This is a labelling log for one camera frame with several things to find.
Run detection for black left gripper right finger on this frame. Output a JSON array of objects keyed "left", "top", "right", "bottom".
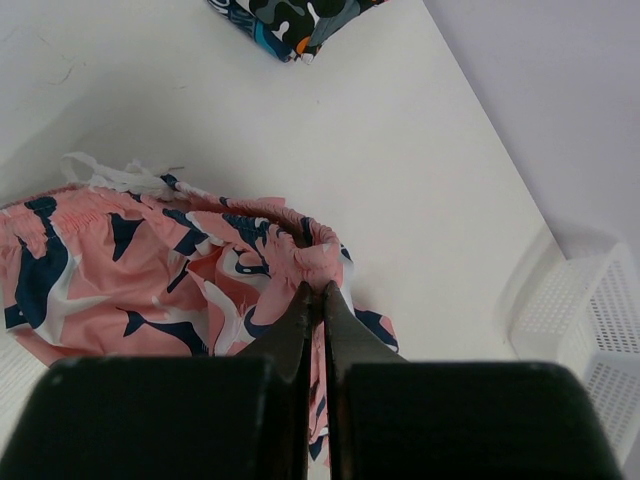
[{"left": 323, "top": 284, "right": 621, "bottom": 479}]

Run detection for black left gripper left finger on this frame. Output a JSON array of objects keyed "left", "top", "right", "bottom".
[{"left": 1, "top": 284, "right": 313, "bottom": 479}]

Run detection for pink white patterned shorts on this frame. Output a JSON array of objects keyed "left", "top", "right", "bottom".
[{"left": 0, "top": 152, "right": 401, "bottom": 464}]

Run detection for orange camouflage shorts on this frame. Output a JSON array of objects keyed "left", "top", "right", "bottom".
[{"left": 239, "top": 0, "right": 383, "bottom": 64}]

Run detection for blue orange patterned shorts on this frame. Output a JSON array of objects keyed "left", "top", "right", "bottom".
[{"left": 206, "top": 0, "right": 297, "bottom": 63}]

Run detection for white perforated plastic basket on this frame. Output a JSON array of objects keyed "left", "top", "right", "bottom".
[{"left": 496, "top": 230, "right": 639, "bottom": 464}]

